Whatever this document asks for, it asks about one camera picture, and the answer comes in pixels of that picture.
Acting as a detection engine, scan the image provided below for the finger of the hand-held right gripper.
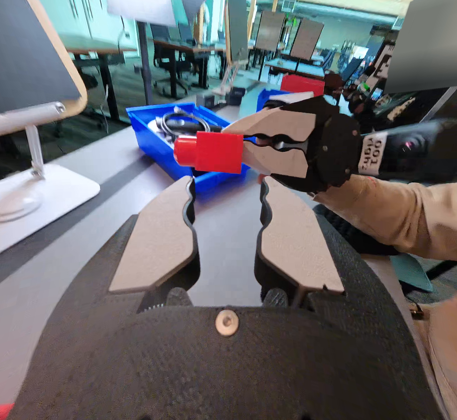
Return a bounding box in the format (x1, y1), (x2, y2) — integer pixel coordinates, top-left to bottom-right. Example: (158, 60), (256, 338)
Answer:
(221, 91), (318, 143)
(242, 141), (309, 179)

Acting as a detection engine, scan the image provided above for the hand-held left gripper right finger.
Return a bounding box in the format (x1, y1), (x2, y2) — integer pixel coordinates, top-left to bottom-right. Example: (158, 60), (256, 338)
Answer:
(256, 176), (346, 308)

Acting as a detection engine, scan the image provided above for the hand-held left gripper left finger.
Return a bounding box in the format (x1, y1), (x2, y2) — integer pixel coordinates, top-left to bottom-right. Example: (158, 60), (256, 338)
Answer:
(108, 175), (200, 293)

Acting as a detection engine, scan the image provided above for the red block with cylinder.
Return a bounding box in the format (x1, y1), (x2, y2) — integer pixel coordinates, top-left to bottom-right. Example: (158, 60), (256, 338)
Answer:
(173, 131), (244, 175)

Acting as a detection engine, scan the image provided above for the blue plastic bin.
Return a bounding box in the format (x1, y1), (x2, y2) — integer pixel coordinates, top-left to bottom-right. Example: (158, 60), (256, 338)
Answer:
(126, 103), (251, 192)

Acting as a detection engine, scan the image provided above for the person's right forearm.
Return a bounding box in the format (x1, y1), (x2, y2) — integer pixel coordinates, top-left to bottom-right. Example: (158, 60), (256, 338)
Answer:
(312, 174), (457, 261)

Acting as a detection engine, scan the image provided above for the small blue storage bin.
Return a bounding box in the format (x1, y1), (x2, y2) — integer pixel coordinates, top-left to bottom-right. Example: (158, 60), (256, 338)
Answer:
(256, 88), (290, 112)

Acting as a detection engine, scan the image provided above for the small red storage bin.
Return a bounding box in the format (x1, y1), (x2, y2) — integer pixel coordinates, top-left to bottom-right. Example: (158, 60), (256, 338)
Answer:
(280, 74), (326, 96)

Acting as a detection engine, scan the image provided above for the calibration grid board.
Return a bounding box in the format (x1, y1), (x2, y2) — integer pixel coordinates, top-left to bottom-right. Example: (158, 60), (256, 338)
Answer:
(290, 17), (325, 61)
(255, 10), (286, 53)

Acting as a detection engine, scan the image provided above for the white marker tag board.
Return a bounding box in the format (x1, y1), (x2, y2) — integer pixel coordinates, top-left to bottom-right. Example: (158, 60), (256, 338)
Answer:
(362, 43), (396, 81)

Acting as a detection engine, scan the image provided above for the white container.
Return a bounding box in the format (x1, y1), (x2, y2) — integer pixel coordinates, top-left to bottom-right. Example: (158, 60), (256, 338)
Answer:
(147, 118), (175, 144)

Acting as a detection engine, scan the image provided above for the teal office chair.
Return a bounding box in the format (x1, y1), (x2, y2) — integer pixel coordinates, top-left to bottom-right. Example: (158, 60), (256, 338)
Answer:
(314, 205), (434, 294)

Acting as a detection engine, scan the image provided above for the tall dark board on stand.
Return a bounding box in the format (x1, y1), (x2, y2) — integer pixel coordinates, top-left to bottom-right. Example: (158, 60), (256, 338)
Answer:
(211, 0), (250, 95)

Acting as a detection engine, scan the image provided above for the wooden desk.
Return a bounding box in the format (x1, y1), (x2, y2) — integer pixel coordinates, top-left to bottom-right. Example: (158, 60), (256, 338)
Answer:
(59, 34), (138, 122)
(148, 36), (229, 99)

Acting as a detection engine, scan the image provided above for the black office chair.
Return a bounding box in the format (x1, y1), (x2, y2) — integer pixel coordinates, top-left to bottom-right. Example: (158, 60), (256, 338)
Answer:
(150, 24), (190, 97)

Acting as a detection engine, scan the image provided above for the studio light panel on stand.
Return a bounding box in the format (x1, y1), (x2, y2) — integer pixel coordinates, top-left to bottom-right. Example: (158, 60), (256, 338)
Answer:
(91, 0), (223, 106)

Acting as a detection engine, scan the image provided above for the black board on white stand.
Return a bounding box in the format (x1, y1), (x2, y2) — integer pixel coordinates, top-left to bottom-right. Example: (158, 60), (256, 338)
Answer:
(0, 0), (101, 253)

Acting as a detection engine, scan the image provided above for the black cable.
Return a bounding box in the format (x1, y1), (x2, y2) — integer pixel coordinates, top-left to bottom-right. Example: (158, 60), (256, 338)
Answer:
(160, 107), (224, 135)

